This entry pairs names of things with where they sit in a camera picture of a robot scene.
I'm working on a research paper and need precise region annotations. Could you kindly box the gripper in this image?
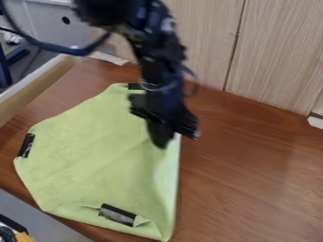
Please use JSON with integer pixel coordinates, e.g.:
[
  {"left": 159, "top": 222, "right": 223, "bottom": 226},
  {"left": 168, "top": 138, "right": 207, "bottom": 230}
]
[{"left": 127, "top": 82, "right": 202, "bottom": 150}]

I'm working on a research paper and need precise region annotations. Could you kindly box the green cloth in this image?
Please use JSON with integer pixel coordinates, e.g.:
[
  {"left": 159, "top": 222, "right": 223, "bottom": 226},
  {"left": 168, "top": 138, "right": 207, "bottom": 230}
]
[{"left": 12, "top": 82, "right": 183, "bottom": 242}]

